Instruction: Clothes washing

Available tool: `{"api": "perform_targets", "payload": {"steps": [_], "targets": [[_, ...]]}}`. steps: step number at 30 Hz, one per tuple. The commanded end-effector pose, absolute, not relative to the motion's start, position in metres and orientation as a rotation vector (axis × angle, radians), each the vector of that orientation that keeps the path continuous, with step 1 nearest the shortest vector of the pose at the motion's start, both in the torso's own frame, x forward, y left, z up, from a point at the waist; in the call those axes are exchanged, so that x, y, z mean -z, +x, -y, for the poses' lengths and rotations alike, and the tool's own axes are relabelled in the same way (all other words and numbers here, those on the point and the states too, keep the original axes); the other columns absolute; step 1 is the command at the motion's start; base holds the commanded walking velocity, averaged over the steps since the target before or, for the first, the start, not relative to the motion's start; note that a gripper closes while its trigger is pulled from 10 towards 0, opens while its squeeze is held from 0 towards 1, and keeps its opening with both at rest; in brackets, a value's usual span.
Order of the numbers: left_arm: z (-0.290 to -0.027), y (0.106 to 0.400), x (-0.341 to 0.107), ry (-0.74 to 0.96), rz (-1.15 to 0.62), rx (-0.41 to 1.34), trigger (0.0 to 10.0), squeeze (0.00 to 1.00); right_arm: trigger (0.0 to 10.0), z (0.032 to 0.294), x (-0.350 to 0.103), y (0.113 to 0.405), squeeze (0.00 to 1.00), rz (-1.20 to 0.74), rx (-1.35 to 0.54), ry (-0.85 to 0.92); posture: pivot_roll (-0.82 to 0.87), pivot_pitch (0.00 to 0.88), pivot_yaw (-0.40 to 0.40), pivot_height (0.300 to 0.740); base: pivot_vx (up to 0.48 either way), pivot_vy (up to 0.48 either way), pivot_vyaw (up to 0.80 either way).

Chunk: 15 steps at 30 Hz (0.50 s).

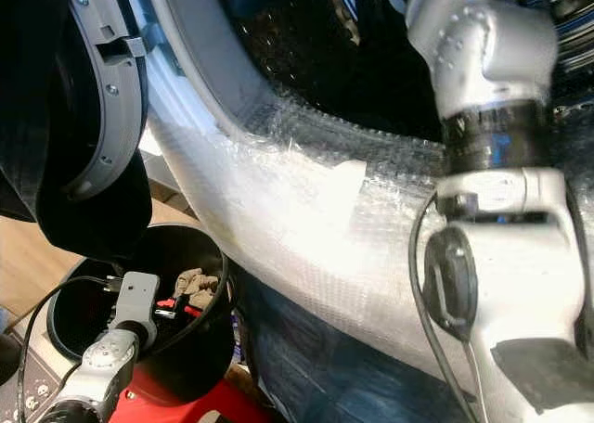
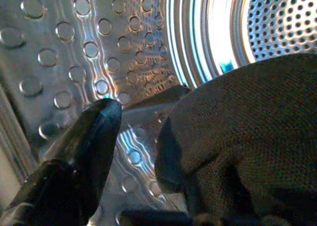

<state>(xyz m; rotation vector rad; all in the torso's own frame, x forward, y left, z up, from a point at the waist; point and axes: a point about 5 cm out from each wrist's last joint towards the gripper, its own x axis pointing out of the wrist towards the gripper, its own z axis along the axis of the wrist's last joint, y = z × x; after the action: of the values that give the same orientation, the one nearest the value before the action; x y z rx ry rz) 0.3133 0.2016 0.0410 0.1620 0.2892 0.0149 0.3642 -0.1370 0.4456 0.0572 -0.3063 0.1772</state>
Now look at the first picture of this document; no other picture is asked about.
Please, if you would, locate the beige cloth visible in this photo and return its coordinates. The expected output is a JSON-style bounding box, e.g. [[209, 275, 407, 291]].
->
[[173, 267, 222, 305]]

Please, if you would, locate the white front-load washing machine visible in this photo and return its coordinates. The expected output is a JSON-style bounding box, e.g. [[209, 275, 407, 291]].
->
[[139, 0, 521, 415]]

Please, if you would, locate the black round bucket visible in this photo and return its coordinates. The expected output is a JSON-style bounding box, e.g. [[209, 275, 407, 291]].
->
[[46, 221, 239, 407]]

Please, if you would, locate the red stool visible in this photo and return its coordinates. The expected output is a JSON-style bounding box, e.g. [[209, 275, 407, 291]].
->
[[46, 363, 265, 423]]

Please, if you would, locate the clear bubble wrap sheet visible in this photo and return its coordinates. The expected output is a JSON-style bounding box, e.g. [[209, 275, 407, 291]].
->
[[148, 80, 474, 387]]

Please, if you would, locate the blue denim cloth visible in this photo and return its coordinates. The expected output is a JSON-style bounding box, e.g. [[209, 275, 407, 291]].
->
[[230, 261, 474, 423]]

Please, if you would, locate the grey patterned floor mat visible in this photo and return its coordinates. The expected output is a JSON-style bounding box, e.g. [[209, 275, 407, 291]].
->
[[0, 349, 61, 423]]

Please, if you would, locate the grey round washer door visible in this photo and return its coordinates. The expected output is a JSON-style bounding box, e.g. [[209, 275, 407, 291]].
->
[[56, 0, 157, 201]]

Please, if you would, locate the grey rubber door seal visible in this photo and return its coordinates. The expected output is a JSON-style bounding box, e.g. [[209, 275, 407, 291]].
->
[[156, 0, 289, 146]]

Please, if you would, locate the grey door hinge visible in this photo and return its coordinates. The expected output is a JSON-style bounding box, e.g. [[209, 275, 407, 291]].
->
[[100, 29, 177, 70]]

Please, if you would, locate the perforated steel washer drum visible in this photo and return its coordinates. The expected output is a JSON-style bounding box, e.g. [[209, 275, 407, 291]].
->
[[213, 0, 594, 141]]

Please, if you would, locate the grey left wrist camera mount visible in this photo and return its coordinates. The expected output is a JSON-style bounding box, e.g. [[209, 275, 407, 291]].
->
[[113, 271, 161, 329]]

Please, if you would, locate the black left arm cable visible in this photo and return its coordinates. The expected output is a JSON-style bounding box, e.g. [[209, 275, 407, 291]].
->
[[16, 275, 117, 423]]

